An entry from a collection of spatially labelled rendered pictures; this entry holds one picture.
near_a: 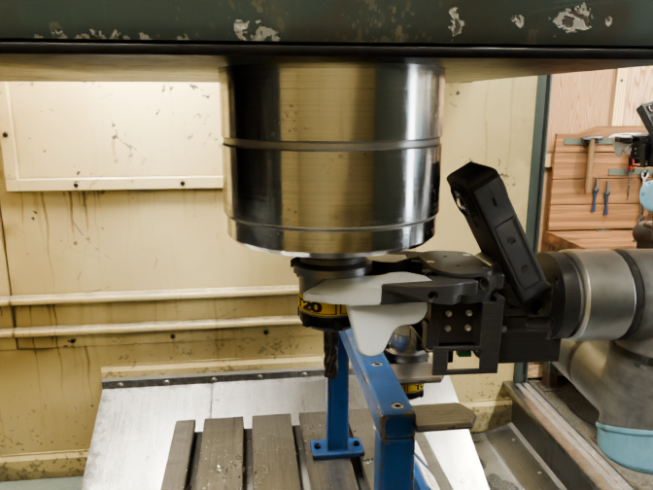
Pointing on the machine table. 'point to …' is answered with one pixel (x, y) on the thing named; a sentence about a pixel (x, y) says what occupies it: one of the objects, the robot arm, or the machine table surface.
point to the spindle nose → (331, 157)
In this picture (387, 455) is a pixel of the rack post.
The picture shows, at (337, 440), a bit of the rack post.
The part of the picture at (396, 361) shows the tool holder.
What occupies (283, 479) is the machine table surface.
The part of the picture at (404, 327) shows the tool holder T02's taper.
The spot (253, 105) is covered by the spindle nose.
